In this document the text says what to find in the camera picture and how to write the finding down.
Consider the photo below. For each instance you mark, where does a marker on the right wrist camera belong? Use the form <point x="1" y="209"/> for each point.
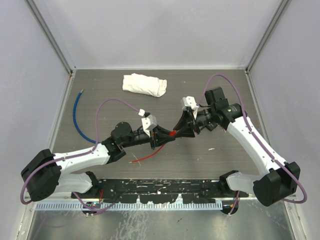
<point x="189" y="101"/>

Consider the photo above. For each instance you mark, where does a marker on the red cable padlock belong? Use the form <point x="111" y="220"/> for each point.
<point x="151" y="155"/>

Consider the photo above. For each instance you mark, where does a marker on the blue cable lock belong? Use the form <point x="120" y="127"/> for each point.
<point x="74" y="118"/>

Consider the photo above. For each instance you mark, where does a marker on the white crumpled cloth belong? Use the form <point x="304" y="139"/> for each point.
<point x="146" y="85"/>

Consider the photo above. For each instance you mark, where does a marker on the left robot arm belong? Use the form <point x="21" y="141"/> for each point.
<point x="51" y="173"/>

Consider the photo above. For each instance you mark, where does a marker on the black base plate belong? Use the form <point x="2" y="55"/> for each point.
<point x="157" y="191"/>

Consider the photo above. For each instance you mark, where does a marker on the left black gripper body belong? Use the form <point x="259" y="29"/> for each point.
<point x="140" y="138"/>

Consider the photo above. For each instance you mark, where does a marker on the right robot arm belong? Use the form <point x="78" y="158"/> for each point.
<point x="277" y="177"/>

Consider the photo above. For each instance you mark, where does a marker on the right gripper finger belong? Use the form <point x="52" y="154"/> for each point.
<point x="185" y="119"/>
<point x="185" y="132"/>

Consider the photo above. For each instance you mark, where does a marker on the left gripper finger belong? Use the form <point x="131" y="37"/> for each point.
<point x="165" y="131"/>
<point x="164" y="139"/>

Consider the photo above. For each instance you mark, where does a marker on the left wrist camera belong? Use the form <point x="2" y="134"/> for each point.
<point x="149" y="121"/>

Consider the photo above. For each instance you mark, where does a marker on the slotted cable duct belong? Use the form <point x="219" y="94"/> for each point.
<point x="176" y="206"/>

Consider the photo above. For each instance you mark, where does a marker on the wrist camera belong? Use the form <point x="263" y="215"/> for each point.
<point x="149" y="121"/>
<point x="189" y="101"/>

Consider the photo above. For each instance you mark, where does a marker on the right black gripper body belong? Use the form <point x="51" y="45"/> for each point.
<point x="204" y="117"/>

